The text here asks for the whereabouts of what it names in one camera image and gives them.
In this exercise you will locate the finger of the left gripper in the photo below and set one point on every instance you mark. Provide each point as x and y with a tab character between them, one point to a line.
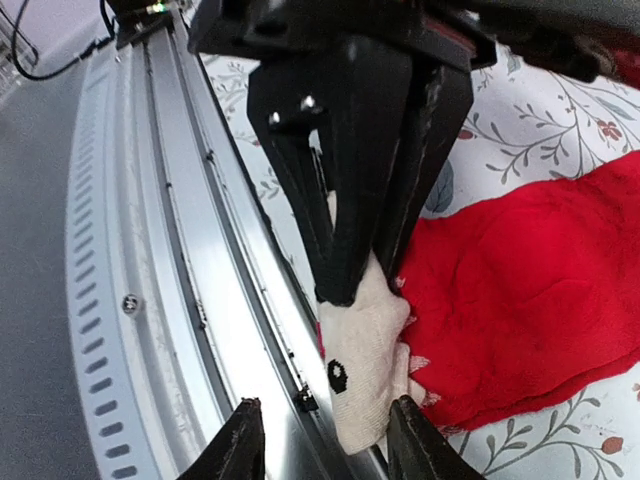
438	101

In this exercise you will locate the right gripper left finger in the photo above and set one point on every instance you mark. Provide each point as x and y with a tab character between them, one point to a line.
238	449

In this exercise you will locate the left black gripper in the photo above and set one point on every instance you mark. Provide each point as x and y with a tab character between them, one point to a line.
329	122

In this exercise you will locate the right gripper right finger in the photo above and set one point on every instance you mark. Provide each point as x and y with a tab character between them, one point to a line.
417	450

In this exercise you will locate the red and beige sock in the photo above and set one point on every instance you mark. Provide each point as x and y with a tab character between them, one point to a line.
509	306

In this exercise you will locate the floral table mat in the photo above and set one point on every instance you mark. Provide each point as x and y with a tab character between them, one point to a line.
526	125

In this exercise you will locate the aluminium front rail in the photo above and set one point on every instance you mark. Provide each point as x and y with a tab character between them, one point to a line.
180	303

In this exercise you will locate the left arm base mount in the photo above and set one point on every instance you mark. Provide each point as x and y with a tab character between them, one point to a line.
131	22

